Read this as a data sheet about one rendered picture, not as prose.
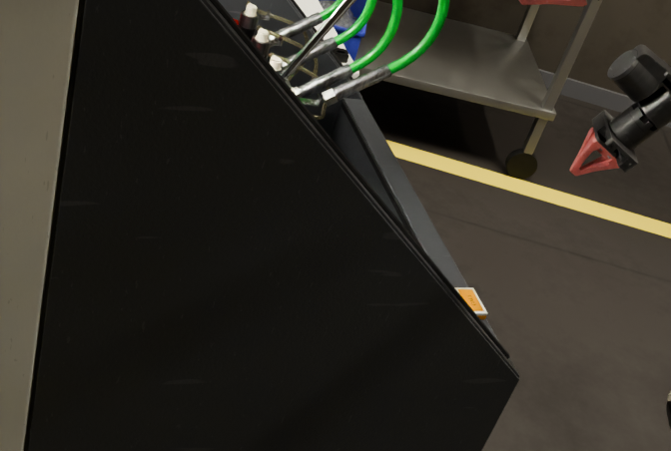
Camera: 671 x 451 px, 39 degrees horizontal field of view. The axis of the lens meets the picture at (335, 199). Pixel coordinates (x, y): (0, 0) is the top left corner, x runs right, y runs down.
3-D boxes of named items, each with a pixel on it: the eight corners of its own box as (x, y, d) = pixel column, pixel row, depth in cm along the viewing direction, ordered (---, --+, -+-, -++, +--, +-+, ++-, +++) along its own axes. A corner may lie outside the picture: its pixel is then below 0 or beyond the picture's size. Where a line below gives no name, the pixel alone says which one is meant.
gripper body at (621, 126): (602, 146, 148) (641, 116, 144) (594, 115, 156) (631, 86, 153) (629, 172, 150) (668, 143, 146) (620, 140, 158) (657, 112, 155)
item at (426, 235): (465, 438, 130) (508, 355, 121) (437, 439, 128) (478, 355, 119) (339, 172, 176) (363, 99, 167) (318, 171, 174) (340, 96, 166)
